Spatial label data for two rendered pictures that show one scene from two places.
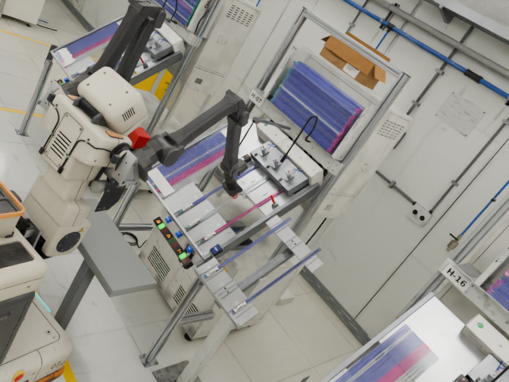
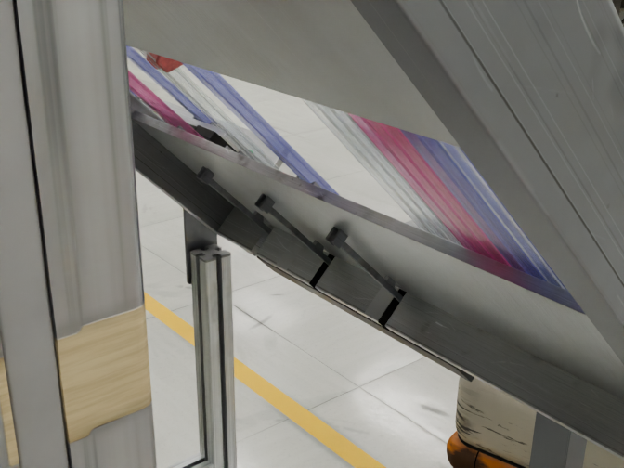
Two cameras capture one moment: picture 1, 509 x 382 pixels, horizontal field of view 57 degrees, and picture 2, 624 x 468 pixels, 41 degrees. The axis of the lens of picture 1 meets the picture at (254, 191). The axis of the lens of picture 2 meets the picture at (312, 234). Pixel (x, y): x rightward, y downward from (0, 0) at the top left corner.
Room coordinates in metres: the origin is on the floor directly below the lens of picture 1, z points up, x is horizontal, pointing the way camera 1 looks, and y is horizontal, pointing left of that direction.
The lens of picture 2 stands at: (2.89, 0.39, 1.09)
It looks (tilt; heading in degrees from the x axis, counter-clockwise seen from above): 22 degrees down; 196
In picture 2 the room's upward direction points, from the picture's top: 1 degrees clockwise
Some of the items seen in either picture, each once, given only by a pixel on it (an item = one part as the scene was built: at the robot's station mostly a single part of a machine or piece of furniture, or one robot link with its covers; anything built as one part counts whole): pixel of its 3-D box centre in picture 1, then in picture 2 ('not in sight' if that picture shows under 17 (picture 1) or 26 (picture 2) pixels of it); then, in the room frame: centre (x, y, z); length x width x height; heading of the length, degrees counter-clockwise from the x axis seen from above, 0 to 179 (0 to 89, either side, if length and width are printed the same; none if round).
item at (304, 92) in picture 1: (317, 106); not in sight; (2.53, -0.04, 1.52); 0.51 x 0.13 x 0.27; 55
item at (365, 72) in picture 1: (362, 63); not in sight; (2.84, -0.12, 1.82); 0.68 x 0.30 x 0.20; 55
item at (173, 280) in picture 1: (218, 263); not in sight; (2.66, -0.06, 0.31); 0.70 x 0.65 x 0.62; 55
